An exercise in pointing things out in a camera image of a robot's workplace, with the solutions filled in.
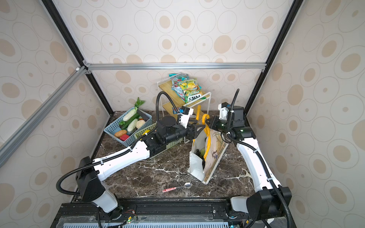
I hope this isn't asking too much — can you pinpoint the green plastic basket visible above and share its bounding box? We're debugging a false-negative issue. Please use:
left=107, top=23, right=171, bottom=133
left=135, top=123, right=183, bottom=158

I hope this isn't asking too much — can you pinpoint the colourful candy bag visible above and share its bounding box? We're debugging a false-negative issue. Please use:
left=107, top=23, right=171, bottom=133
left=169, top=73, right=189, bottom=95

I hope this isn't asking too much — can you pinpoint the green yellow candy bag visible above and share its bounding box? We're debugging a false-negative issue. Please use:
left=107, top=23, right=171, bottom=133
left=179, top=79, right=203, bottom=103

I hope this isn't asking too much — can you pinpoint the white pumpkin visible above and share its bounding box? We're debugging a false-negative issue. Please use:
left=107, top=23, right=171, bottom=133
left=136, top=120, right=145, bottom=129

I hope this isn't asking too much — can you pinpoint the white long vegetable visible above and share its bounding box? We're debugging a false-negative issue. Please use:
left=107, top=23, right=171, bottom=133
left=127, top=119, right=138, bottom=132

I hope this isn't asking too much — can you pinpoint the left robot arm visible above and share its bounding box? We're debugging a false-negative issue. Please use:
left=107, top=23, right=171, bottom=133
left=56, top=116, right=205, bottom=213

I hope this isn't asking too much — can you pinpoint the green cucumber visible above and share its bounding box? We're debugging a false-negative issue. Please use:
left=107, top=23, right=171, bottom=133
left=119, top=113, right=140, bottom=130

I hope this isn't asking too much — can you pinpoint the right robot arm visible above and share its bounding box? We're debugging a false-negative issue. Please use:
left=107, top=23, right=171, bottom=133
left=206, top=102, right=296, bottom=228

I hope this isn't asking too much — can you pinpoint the brown bread roll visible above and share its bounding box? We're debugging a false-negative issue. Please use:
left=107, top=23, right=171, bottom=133
left=114, top=130, right=127, bottom=138

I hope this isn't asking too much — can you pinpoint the white wooden shelf rack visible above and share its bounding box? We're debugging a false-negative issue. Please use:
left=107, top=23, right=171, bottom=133
left=157, top=72, right=212, bottom=124

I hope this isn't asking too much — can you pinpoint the cream vegetable peeler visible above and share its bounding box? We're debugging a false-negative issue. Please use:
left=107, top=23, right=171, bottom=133
left=227, top=169, right=252, bottom=180

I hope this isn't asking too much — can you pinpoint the red bell pepper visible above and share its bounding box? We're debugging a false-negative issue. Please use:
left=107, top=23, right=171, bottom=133
left=119, top=134, right=129, bottom=142

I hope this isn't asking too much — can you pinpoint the blue plastic basket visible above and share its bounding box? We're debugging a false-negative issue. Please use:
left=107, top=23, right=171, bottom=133
left=104, top=107, right=152, bottom=147

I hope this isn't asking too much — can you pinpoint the pink handled spoon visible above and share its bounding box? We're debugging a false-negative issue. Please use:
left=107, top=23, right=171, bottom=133
left=163, top=182, right=193, bottom=193

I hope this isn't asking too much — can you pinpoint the white grocery bag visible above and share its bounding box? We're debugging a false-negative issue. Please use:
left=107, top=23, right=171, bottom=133
left=188, top=114, right=228, bottom=185

